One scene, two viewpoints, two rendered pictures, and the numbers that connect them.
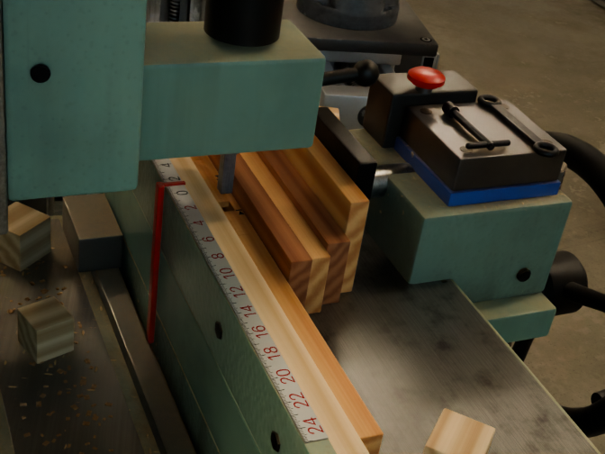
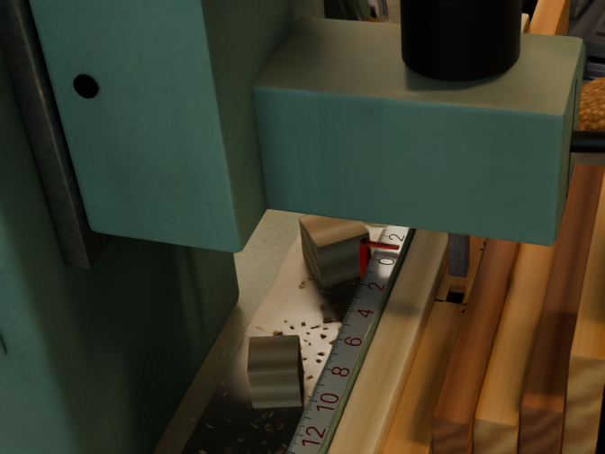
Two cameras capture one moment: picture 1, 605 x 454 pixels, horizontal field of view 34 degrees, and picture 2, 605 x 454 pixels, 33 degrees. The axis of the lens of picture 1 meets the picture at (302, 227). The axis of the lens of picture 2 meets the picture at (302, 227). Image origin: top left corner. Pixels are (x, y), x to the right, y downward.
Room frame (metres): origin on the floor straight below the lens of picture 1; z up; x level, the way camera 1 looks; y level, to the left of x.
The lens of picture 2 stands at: (0.31, -0.20, 1.29)
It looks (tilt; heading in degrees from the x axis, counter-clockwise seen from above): 37 degrees down; 50
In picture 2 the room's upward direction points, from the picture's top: 6 degrees counter-clockwise
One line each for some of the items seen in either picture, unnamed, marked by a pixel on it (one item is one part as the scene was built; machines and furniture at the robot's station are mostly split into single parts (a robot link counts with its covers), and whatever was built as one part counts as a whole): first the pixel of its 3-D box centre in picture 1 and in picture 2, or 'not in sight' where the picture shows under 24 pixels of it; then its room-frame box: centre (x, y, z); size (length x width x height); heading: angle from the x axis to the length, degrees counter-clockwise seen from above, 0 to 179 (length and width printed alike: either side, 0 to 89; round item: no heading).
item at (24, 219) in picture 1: (18, 236); (335, 245); (0.71, 0.25, 0.82); 0.04 x 0.04 x 0.04; 67
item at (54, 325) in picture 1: (45, 329); (275, 371); (0.59, 0.19, 0.82); 0.03 x 0.03 x 0.03; 45
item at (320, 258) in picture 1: (265, 213); (527, 317); (0.64, 0.03, 0.92); 0.19 x 0.02 x 0.05; 28
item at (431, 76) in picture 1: (426, 77); not in sight; (0.73, -0.08, 1.02); 0.03 x 0.03 x 0.01
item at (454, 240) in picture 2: (227, 161); (459, 232); (0.62, 0.06, 0.97); 0.01 x 0.01 x 0.05; 28
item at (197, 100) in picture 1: (206, 95); (419, 137); (0.62, 0.08, 1.03); 0.14 x 0.07 x 0.09; 118
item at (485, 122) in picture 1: (463, 129); not in sight; (0.71, -0.11, 0.99); 0.13 x 0.11 x 0.06; 28
